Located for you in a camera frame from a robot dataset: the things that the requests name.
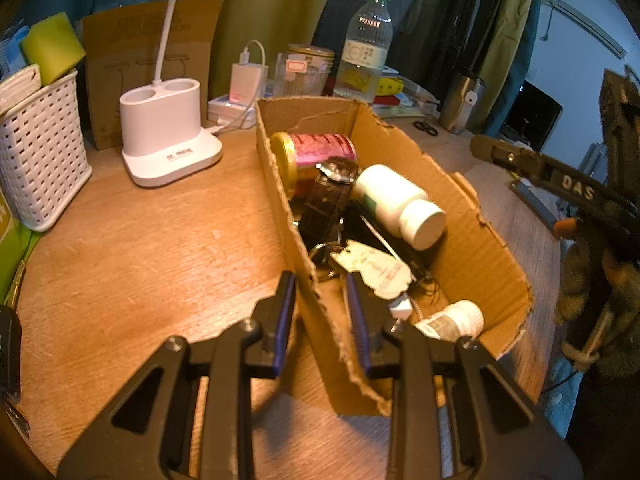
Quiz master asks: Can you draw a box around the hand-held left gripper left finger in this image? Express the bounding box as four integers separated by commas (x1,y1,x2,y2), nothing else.
57,270,297,480

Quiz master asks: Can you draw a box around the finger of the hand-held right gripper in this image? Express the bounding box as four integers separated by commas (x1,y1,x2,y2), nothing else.
470,134,556,182
599,66,640,161

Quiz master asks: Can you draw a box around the small white carton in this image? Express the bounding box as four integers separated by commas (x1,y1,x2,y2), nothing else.
0,64,42,116

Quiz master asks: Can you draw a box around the red metal can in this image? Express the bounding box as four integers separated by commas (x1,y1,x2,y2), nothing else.
270,131,358,198

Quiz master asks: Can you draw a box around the white air conditioner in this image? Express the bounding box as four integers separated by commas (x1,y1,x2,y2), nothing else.
550,0,628,58

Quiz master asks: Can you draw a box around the yellow-green sponge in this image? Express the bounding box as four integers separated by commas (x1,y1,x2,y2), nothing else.
20,11,87,86

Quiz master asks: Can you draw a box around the small white capped bottle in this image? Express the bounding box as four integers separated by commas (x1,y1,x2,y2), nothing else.
415,300,485,338

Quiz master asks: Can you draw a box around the clear plastic water bottle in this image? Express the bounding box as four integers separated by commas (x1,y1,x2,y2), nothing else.
332,0,394,106

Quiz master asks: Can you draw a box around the white power strip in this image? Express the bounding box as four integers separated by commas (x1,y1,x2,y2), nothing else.
207,94,258,130

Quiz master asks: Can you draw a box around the leather strap wristwatch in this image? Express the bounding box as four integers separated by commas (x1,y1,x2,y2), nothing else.
299,156,360,251

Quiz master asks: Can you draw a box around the white pill bottle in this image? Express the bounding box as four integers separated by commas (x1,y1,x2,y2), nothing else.
352,164,447,252

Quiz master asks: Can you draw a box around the black television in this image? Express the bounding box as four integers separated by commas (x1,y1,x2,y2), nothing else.
500,80,563,151

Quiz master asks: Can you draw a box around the white charging cable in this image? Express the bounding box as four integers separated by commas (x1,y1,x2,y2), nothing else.
205,39,269,134

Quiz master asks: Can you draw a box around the stack of papers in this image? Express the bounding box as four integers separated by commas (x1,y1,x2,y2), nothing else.
372,90,441,118

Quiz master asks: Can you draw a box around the glass jar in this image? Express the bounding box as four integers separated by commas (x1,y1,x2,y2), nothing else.
285,44,336,98

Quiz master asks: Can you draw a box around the blue tissue pack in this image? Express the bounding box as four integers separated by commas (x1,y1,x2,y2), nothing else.
0,25,28,81

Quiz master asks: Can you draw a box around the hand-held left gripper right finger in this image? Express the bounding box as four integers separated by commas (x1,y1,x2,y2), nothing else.
345,272,583,480

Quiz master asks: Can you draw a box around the cardboard box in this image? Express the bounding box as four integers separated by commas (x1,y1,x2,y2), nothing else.
255,96,533,417

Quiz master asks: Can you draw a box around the yellow curtain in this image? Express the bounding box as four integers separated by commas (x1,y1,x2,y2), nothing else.
470,0,538,131
192,0,346,96

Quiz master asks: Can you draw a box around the stainless steel tumbler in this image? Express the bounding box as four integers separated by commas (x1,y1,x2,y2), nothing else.
439,72,487,135

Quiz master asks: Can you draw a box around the white woven plastic basket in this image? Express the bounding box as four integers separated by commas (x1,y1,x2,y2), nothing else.
0,65,93,232

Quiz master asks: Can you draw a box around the key ring with white tag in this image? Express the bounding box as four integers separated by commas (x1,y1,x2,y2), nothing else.
307,239,416,301

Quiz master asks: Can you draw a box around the white desk lamp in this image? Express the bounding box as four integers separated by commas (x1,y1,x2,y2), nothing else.
120,0,223,188

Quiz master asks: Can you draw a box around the black device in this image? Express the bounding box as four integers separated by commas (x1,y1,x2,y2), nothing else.
0,305,31,436

